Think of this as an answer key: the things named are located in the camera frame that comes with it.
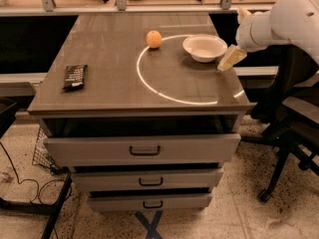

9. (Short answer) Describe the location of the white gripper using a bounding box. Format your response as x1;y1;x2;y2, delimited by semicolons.
217;7;276;71

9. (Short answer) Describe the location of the black floor cable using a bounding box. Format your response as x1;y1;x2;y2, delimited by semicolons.
0;139;73;206

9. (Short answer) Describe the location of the grey drawer cabinet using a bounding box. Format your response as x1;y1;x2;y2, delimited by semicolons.
29;13;249;199

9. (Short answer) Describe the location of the blue tape cross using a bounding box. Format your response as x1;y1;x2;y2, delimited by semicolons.
135;211;163;239

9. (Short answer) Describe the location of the black office chair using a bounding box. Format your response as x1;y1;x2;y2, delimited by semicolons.
244;45;319;202

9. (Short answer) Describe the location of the black rxbar chocolate bar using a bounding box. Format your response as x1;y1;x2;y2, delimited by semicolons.
63;65;87;91

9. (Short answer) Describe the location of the top drawer with black handle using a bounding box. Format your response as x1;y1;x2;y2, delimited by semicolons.
44;133;240;167

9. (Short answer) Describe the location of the bottom drawer with black handle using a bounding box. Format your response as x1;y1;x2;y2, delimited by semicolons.
88;193;212;212

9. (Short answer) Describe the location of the black wire basket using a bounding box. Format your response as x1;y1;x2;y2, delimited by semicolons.
32;128;57;174

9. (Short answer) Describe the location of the white paper bowl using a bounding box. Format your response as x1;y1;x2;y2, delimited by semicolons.
182;34;227;63

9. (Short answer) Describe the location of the black metal stand frame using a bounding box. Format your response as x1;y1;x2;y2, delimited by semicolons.
0;98;73;239

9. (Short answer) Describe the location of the drawer with black handle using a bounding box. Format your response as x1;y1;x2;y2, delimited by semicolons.
88;193;212;212
72;168;223;192
44;133;240;167

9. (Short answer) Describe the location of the middle drawer with black handle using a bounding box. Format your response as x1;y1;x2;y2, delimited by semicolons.
72;168;223;192

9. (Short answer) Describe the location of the orange fruit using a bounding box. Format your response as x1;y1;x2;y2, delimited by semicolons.
147;30;162;49

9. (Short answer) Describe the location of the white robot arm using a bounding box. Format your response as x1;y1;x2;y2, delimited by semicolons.
217;0;319;71

